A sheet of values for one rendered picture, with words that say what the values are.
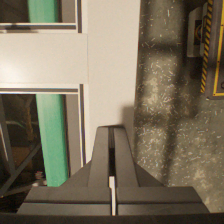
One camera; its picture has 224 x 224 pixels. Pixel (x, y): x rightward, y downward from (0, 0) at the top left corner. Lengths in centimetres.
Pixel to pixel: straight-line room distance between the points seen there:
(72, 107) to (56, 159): 9
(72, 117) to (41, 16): 14
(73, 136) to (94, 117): 11
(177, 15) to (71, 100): 104
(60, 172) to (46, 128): 8
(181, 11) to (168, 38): 17
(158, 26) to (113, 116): 102
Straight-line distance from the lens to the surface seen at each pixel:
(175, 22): 118
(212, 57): 91
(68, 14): 24
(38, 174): 105
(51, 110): 24
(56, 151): 26
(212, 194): 182
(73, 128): 25
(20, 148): 103
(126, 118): 15
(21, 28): 23
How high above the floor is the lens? 108
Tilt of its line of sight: 73 degrees down
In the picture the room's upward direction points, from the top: 176 degrees clockwise
